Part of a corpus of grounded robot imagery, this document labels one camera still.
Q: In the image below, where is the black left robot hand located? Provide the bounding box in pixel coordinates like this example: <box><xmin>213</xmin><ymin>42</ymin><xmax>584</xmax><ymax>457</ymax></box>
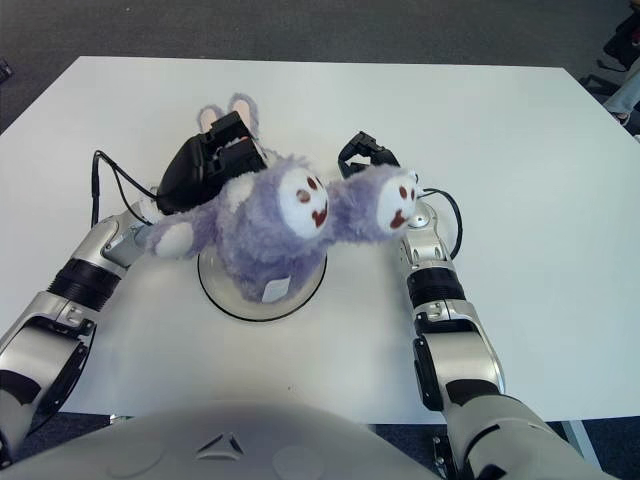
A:
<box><xmin>156</xmin><ymin>111</ymin><xmax>267</xmax><ymax>216</ymax></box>

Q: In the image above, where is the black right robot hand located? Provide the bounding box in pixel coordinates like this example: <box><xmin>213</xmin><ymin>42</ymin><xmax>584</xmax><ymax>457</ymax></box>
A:
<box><xmin>337</xmin><ymin>130</ymin><xmax>402</xmax><ymax>179</ymax></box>

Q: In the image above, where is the purple plush bunny doll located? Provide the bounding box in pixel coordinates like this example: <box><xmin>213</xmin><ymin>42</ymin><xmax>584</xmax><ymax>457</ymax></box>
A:
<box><xmin>144</xmin><ymin>91</ymin><xmax>422</xmax><ymax>304</ymax></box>

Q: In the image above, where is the white plate with black rim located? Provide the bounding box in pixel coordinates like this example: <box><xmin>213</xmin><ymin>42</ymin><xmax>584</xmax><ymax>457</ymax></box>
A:
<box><xmin>196</xmin><ymin>248</ymin><xmax>329</xmax><ymax>322</ymax></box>

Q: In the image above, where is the person leg in jeans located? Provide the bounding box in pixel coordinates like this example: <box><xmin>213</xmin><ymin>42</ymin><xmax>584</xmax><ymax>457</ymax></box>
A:
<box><xmin>602</xmin><ymin>64</ymin><xmax>640</xmax><ymax>126</ymax></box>

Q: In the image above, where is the silver robot torso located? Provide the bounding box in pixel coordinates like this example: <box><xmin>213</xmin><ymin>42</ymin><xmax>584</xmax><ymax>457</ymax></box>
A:
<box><xmin>0</xmin><ymin>396</ymin><xmax>451</xmax><ymax>480</ymax></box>

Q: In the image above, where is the black office chair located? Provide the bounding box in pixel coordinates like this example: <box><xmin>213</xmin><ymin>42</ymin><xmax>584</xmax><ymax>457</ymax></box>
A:
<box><xmin>579</xmin><ymin>10</ymin><xmax>640</xmax><ymax>89</ymax></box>

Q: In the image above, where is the white table leg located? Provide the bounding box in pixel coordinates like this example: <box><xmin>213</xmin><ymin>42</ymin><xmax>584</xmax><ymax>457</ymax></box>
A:
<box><xmin>559</xmin><ymin>419</ymin><xmax>601</xmax><ymax>467</ymax></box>

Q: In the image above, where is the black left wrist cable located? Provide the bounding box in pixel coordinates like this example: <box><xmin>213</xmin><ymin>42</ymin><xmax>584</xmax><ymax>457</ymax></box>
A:
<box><xmin>91</xmin><ymin>149</ymin><xmax>162</xmax><ymax>227</ymax></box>

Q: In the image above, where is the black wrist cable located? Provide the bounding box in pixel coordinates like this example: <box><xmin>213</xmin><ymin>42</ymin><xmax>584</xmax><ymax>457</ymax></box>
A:
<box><xmin>418</xmin><ymin>186</ymin><xmax>462</xmax><ymax>259</ymax></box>
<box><xmin>91</xmin><ymin>149</ymin><xmax>162</xmax><ymax>227</ymax></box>

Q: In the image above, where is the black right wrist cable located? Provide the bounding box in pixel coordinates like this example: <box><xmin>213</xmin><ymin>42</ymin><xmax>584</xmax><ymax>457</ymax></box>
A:
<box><xmin>418</xmin><ymin>186</ymin><xmax>462</xmax><ymax>259</ymax></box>

